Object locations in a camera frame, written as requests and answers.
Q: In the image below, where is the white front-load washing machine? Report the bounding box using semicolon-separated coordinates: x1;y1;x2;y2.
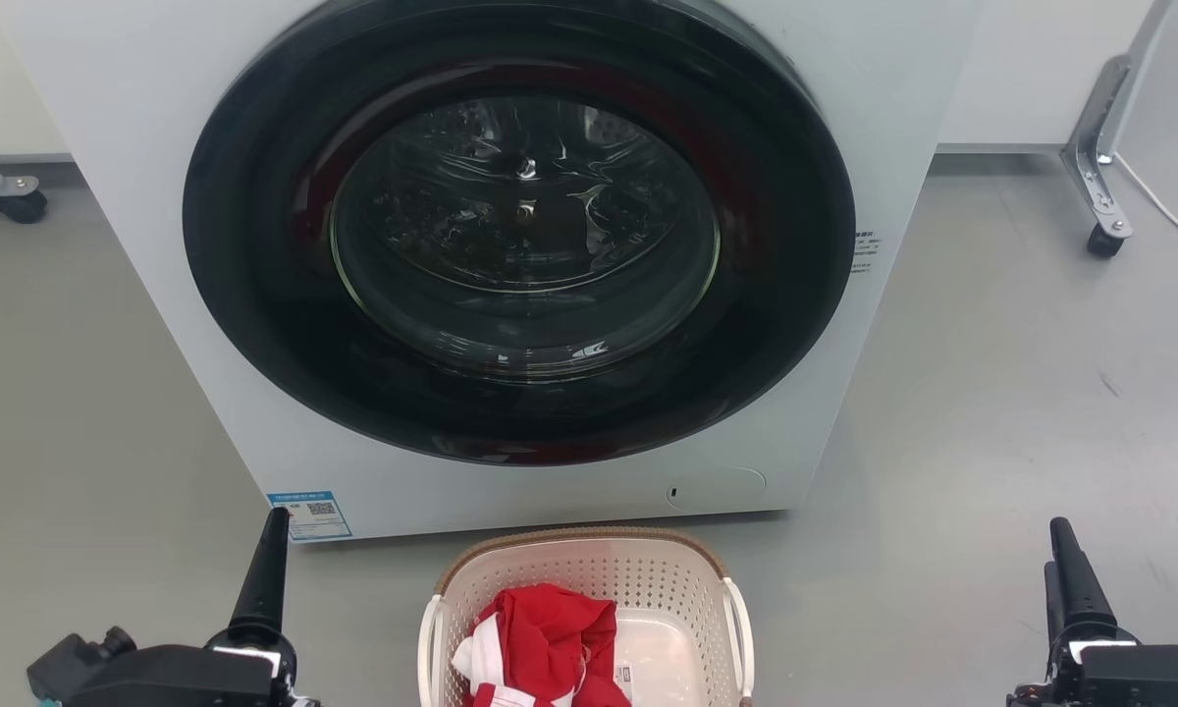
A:
0;0;983;543

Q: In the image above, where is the blue energy label sticker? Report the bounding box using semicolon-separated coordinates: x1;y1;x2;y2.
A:
267;490;352;543

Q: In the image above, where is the red and white garment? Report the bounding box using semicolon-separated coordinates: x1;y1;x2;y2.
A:
452;583;631;707

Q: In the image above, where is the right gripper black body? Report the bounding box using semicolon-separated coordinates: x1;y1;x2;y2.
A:
1006;628;1178;707

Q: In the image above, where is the thin white cable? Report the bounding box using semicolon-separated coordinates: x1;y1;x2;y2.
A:
1114;152;1178;261

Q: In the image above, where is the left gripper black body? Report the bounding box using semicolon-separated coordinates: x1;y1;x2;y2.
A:
64;628;300;707

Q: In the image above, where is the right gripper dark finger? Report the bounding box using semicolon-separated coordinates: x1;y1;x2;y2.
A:
1050;517;1116;639
1044;562;1068;644

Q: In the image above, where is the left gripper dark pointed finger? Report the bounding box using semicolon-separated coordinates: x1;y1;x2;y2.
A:
230;507;292;639

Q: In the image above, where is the round black washing machine door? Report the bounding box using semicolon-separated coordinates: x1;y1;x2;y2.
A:
183;0;857;467

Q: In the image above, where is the cream perforated laundry basket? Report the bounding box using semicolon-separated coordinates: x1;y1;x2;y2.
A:
417;527;755;707

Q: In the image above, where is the white round filter cover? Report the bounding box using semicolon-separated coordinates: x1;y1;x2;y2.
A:
666;467;769;512

